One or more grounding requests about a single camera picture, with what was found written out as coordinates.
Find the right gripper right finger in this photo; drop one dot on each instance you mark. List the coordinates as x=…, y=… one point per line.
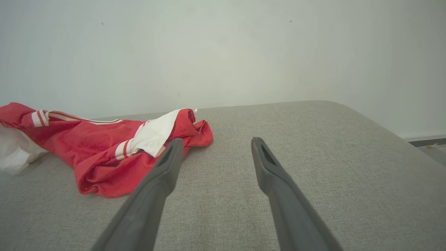
x=292, y=216

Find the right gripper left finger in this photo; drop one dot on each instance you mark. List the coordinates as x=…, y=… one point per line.
x=146, y=202

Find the red jersey with white sleeves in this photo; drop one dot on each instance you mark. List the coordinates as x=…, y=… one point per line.
x=90, y=150

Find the grey skirting board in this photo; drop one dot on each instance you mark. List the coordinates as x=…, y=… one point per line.
x=427, y=138

